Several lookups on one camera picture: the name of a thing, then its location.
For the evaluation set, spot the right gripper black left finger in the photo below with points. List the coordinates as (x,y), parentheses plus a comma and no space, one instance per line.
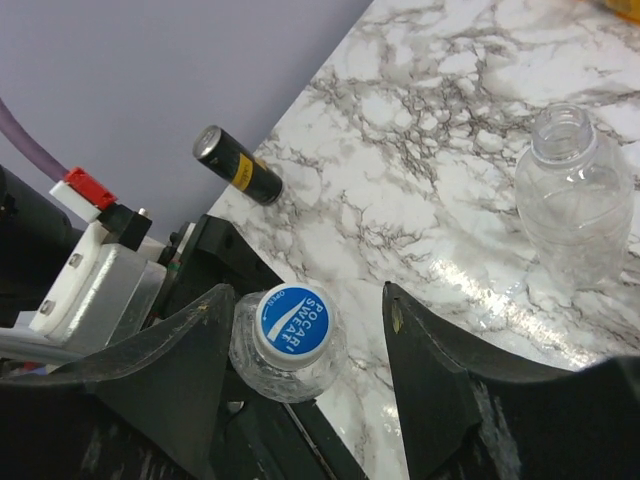
(144,408)

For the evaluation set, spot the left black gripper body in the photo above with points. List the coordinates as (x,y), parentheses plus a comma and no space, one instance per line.
(253,438)

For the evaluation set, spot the black yellow drink can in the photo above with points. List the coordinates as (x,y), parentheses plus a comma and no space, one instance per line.
(222,154)

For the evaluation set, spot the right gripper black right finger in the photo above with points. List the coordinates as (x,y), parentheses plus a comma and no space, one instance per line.
(470,410)

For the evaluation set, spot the orange snack bag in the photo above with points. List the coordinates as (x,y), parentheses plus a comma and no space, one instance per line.
(626,9)

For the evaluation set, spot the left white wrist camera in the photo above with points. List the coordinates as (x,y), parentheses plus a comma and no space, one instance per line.
(109,282)

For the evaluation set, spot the clear bottle blue cap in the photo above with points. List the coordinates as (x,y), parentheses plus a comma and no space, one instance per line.
(273,383)

